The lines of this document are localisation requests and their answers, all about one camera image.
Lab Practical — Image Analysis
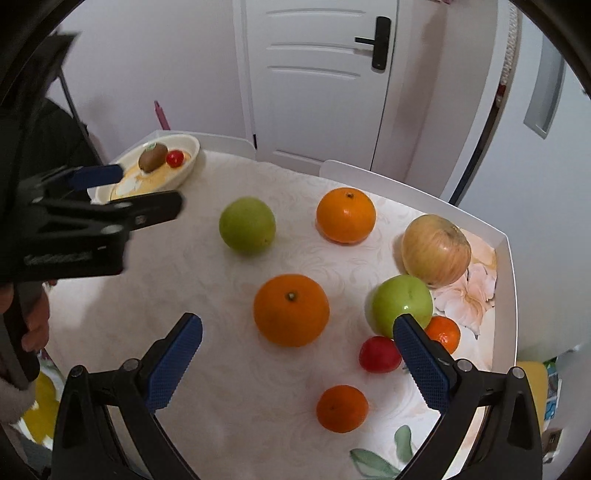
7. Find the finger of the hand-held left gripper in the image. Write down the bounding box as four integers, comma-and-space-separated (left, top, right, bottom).
28, 164, 125, 190
30, 189, 185, 237

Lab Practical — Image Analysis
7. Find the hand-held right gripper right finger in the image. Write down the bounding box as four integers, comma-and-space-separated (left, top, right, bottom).
392, 313, 544, 480

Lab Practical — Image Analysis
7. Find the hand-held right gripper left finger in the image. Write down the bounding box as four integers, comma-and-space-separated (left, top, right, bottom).
52, 312, 204, 480

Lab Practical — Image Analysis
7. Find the small tangerine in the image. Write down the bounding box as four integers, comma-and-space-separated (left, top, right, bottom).
316, 385, 369, 433
425, 316, 461, 355

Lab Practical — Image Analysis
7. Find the red tomato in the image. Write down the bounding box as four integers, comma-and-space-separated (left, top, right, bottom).
359, 336, 402, 374

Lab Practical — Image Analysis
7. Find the cream oval dish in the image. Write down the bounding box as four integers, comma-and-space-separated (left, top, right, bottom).
88, 134, 201, 206

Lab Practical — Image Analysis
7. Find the shiny green apple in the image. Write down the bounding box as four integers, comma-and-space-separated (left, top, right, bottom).
372, 275, 435, 339

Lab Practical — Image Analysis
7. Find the matte green apple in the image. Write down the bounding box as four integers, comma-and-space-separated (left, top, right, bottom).
219, 197, 277, 256

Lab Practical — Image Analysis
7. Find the large yellow-red apple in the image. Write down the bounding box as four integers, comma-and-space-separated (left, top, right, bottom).
401, 214, 472, 287

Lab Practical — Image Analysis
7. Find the orange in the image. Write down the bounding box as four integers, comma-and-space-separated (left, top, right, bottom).
316, 187, 376, 244
253, 274, 331, 348

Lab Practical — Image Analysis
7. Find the person's left forearm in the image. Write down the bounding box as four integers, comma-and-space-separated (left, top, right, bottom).
0, 369, 38, 428

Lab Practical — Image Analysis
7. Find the person's left hand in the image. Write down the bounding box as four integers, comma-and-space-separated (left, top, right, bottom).
21, 279, 58, 354

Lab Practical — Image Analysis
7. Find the brown kiwi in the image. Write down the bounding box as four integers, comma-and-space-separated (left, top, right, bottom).
138, 142, 169, 173

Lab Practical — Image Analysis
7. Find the dark cloth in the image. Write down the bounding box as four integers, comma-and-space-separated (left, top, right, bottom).
28, 99, 100, 178

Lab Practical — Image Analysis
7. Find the black clothes rack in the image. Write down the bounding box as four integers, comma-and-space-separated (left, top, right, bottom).
58, 69, 105, 164

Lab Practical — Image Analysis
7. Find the floral tablecloth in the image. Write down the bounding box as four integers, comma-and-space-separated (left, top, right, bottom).
46, 150, 499, 480

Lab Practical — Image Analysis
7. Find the white rimmed table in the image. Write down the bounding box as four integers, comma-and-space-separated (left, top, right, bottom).
44, 129, 518, 480

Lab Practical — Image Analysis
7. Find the yellow stool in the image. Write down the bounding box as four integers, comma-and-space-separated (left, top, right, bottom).
517, 360, 550, 423
21, 369, 61, 444

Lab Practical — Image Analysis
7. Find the colourful packet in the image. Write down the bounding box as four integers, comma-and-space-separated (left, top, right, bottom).
542, 357, 564, 423

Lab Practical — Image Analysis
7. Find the white door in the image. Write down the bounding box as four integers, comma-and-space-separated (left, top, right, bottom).
233, 0, 423, 178

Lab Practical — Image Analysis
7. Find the black door handle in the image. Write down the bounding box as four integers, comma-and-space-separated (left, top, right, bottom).
355, 17, 391, 72

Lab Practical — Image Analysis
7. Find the grey wall panel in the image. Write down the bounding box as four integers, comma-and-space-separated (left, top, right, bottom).
523, 46, 567, 137

